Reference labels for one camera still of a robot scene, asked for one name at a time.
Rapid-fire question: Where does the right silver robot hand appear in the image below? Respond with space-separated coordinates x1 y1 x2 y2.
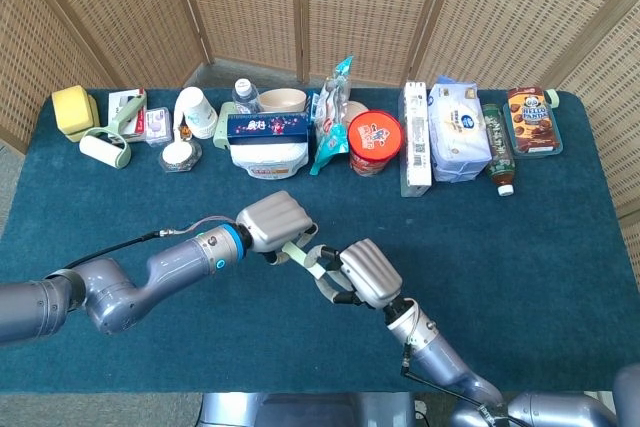
305 238 405 310

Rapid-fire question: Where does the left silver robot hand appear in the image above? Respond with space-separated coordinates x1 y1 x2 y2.
234 190 320 266

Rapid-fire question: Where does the small pale green stick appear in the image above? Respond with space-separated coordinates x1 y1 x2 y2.
282 241 329 281

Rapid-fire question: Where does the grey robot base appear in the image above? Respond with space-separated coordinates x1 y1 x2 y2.
199 392 417 427

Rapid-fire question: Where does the white plastic tub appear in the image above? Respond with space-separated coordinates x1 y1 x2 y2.
230 140 311 181

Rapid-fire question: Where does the navy blue long box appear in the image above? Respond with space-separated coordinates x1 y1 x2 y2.
226 112 311 145

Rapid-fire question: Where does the teal snack bag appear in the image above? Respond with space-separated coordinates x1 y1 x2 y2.
309 55 355 177

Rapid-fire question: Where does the light green stapler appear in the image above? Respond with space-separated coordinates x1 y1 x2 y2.
212 101 239 151

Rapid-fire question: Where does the blue table cloth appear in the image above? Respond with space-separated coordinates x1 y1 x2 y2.
0 88 640 395

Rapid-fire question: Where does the clear container with white lid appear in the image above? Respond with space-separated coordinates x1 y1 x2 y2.
158 138 204 174

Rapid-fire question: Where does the blue plastic packet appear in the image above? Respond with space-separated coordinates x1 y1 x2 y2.
305 91 322 124

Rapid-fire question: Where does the beige bowl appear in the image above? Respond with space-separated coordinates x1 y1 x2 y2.
257 88 308 115

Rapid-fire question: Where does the clear water bottle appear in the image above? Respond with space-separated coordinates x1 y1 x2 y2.
231 78 262 116

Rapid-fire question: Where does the white paper cup stack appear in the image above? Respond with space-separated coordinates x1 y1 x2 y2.
173 86 219 141

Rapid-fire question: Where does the white long carton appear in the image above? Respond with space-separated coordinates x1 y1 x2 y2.
399 79 433 199

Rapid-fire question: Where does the beige round container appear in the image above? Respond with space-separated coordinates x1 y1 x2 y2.
349 100 372 124

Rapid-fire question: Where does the small clear purple box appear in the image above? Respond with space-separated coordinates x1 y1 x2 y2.
144 106 174 148

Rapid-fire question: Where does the white tissue pack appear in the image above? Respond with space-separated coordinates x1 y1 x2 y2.
428 75 493 184

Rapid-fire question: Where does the green tea bottle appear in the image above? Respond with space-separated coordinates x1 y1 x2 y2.
481 103 517 197

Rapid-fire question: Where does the green white lint roller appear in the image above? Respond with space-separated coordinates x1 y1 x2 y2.
79 90 149 171

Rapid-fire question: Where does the white red flat box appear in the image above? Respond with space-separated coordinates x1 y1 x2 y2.
108 88 149 144

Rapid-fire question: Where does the Hello Panda biscuit box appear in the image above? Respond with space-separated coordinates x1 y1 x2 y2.
506 86 557 154

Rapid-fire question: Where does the woven rattan folding screen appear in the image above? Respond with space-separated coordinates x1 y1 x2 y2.
0 0 640 298

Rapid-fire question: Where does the yellow sponge block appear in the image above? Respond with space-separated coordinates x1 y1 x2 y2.
51 85 101 143

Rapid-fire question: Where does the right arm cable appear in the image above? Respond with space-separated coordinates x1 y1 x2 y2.
399 305 507 424

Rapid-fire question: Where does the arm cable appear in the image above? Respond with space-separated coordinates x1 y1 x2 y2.
63 216 239 271
399 305 507 424

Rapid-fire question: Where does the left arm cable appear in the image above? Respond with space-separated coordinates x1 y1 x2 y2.
63 216 239 271

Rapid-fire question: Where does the teal tray with green handle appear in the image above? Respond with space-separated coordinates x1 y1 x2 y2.
501 88 565 159

